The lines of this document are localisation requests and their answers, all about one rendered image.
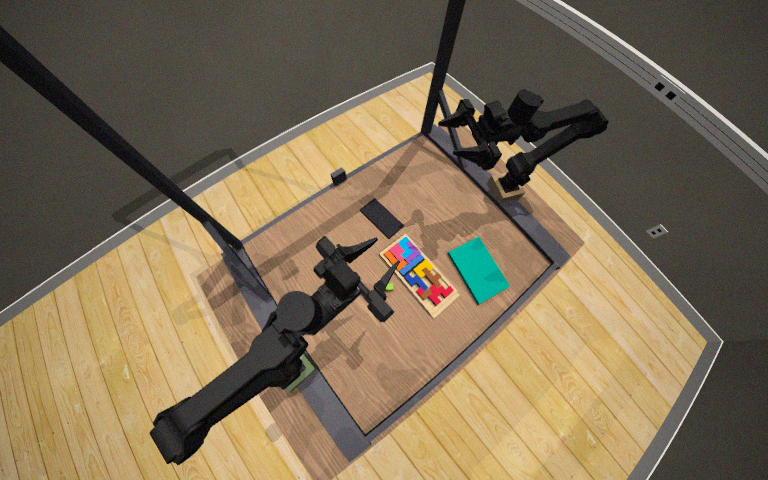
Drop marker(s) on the pink puzzle piece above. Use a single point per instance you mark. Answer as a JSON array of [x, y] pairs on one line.
[[396, 251]]

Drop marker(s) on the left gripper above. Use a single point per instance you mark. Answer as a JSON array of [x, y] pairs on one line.
[[463, 116]]

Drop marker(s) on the yellow puzzle piece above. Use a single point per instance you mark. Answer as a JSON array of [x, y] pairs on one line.
[[419, 268]]

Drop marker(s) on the wooden puzzle board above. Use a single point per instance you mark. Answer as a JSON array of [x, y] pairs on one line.
[[427, 304]]

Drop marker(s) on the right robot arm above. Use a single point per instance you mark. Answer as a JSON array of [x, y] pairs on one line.
[[246, 378]]

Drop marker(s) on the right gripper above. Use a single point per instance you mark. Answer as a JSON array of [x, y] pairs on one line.
[[378, 307]]

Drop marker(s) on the purple puzzle piece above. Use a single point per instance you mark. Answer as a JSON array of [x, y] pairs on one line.
[[413, 255]]

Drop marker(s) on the orange puzzle piece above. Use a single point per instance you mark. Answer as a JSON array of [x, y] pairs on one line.
[[393, 260]]

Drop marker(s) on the teal flat rectangular slab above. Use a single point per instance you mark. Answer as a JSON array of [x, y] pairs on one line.
[[478, 270]]

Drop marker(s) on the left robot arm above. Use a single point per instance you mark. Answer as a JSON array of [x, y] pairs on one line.
[[521, 110]]

